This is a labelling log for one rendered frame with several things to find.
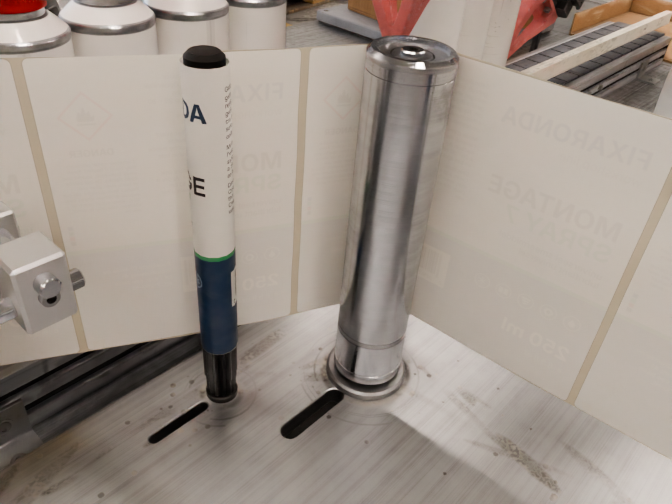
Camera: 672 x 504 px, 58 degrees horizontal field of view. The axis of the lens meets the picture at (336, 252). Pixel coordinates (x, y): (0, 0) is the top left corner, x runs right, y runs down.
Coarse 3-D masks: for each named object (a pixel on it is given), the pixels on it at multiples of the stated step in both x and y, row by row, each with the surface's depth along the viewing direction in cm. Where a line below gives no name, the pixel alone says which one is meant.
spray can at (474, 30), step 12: (468, 0) 58; (480, 0) 58; (492, 0) 59; (468, 12) 59; (480, 12) 59; (468, 24) 60; (480, 24) 60; (468, 36) 60; (480, 36) 61; (468, 48) 61; (480, 48) 62
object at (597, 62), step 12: (612, 24) 105; (624, 24) 106; (588, 36) 98; (600, 36) 98; (648, 36) 101; (660, 36) 102; (552, 48) 91; (564, 48) 91; (624, 48) 94; (636, 48) 95; (528, 60) 85; (540, 60) 86; (600, 60) 88; (612, 60) 89; (564, 72) 82; (576, 72) 82; (588, 72) 84; (564, 84) 79
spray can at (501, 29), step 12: (504, 0) 62; (516, 0) 62; (492, 12) 63; (504, 12) 63; (516, 12) 63; (492, 24) 63; (504, 24) 63; (492, 36) 64; (504, 36) 64; (492, 48) 65; (504, 48) 65; (492, 60) 65; (504, 60) 66
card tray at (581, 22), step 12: (624, 0) 129; (636, 0) 132; (648, 0) 131; (660, 0) 129; (588, 12) 118; (600, 12) 122; (612, 12) 127; (624, 12) 132; (636, 12) 133; (648, 12) 132; (660, 12) 130; (576, 24) 116; (588, 24) 120; (600, 24) 123
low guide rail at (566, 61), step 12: (636, 24) 92; (648, 24) 94; (660, 24) 99; (612, 36) 86; (624, 36) 88; (636, 36) 93; (576, 48) 79; (588, 48) 80; (600, 48) 83; (612, 48) 87; (552, 60) 75; (564, 60) 76; (576, 60) 79; (588, 60) 82; (528, 72) 70; (540, 72) 72; (552, 72) 75
